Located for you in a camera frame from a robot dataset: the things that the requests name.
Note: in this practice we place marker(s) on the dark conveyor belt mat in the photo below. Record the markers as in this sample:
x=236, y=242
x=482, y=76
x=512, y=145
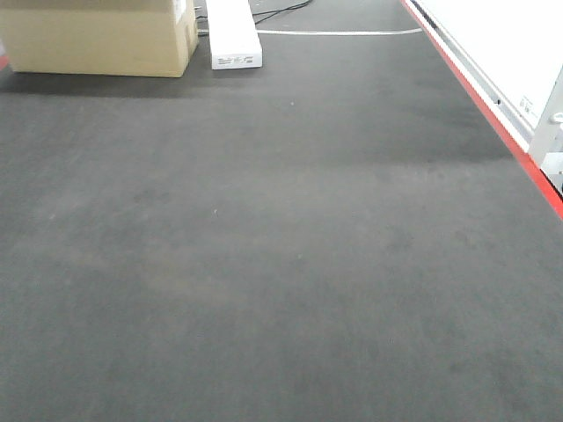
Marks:
x=337, y=236

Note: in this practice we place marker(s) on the cardboard box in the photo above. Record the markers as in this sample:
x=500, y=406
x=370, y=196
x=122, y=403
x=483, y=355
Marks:
x=110, y=38

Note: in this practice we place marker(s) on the white conveyor side guard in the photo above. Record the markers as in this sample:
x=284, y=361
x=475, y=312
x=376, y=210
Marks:
x=513, y=51

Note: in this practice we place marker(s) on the long white box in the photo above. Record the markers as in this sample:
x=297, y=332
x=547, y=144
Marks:
x=233, y=38

